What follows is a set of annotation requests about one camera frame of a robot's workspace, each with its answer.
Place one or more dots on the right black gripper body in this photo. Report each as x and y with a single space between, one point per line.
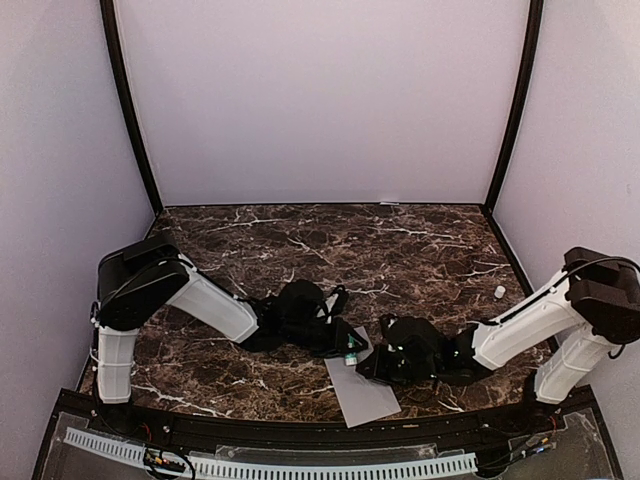
400 373

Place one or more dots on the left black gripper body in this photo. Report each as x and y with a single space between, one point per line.
333 345

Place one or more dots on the green glue stick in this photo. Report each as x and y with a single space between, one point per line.
353 348

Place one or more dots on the grey envelope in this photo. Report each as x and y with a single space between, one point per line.
361 400

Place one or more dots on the white glue stick cap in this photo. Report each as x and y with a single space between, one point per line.
499 292

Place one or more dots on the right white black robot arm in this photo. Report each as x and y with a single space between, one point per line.
594 298

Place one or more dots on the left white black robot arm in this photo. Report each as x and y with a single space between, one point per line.
136 281

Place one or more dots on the small circuit board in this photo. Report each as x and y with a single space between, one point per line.
157 461

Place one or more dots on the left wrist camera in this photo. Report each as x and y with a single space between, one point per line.
335 303

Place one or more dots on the white slotted cable duct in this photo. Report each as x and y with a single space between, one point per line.
200 466

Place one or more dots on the black front rail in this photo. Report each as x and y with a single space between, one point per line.
476 429

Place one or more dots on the right black frame post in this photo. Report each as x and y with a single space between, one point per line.
527 60

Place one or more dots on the black frame post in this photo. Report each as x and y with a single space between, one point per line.
527 60
118 67

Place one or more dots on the left black frame post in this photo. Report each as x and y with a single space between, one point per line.
118 67

